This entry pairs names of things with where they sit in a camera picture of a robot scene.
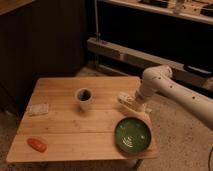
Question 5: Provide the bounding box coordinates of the long wooden beam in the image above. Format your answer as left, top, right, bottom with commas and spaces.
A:
87, 37, 213, 91

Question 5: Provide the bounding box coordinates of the wooden table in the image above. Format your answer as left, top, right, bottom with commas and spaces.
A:
7, 77, 158, 162

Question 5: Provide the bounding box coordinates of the wooden shelf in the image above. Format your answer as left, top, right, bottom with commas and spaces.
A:
101, 0, 213, 25

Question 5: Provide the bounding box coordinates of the metal pole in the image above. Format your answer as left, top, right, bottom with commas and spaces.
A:
94, 0, 100, 42

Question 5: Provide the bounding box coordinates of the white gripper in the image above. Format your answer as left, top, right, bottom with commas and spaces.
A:
129, 96, 150, 112

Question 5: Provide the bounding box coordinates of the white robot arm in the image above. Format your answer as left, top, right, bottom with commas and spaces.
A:
133, 65, 213, 131

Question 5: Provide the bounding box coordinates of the orange carrot toy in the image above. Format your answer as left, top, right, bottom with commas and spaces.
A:
27, 138, 47, 153

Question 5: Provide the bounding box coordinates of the green ceramic bowl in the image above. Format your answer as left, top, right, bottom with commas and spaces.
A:
114, 117, 152, 154

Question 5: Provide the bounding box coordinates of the dark wooden cabinet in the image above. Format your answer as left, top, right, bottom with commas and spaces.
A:
0, 0, 86, 112

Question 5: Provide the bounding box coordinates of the white cup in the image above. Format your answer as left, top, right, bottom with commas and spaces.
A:
75, 88, 93, 111

